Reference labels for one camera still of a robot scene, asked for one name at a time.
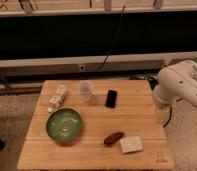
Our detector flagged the white ceramic cup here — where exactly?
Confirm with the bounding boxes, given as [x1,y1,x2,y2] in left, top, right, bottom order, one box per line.
[77,80,94,102]

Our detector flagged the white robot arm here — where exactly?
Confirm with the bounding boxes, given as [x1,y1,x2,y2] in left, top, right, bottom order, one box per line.
[153,60,197,108]

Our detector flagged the green ceramic bowl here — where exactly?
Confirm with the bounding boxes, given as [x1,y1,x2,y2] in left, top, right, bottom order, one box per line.
[46,108,82,143]

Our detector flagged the black rectangular block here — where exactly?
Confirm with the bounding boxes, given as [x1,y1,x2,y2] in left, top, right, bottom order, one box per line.
[105,90,117,108]

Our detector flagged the brown sausage toy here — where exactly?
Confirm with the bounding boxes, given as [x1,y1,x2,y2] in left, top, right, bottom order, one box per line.
[103,132,125,146]

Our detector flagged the white square sponge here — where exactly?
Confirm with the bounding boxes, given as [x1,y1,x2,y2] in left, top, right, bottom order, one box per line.
[120,136,143,154]

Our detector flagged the black hanging cable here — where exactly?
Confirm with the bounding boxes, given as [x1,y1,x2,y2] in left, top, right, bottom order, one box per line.
[93,4,127,72]

